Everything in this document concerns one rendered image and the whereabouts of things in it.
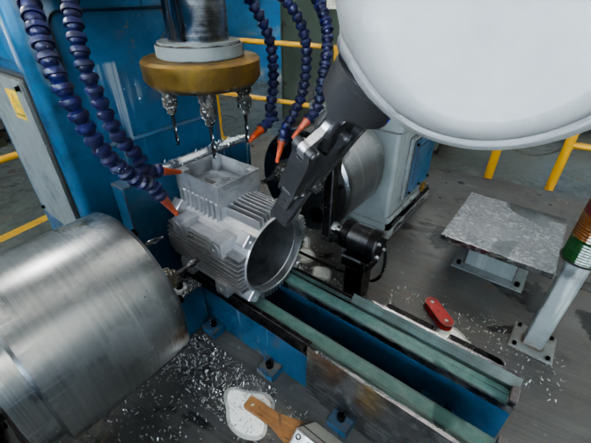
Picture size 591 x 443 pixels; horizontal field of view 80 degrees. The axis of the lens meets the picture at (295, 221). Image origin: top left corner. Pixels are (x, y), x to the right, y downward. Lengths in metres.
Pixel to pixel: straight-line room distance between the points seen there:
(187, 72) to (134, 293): 0.29
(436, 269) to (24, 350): 0.87
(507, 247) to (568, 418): 0.35
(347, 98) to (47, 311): 0.37
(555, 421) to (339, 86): 0.69
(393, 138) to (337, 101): 0.60
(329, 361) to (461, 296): 0.46
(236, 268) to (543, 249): 0.71
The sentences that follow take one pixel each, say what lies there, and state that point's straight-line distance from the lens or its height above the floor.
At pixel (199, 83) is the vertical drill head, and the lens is 0.53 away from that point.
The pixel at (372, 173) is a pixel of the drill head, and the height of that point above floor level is 1.06.
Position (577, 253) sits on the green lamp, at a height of 1.05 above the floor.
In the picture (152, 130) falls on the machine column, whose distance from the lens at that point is 0.80.
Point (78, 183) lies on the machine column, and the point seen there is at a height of 1.13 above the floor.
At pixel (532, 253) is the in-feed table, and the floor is 0.92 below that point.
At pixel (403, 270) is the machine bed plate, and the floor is 0.80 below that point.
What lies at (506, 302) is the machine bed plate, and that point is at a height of 0.80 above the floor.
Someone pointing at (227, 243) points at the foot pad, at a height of 1.07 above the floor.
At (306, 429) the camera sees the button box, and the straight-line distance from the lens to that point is 0.38.
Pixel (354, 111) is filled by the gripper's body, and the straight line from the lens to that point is 0.33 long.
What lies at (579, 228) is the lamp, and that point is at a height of 1.09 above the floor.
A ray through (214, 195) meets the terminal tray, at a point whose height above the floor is 1.13.
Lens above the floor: 1.42
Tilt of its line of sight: 34 degrees down
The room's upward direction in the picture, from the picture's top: straight up
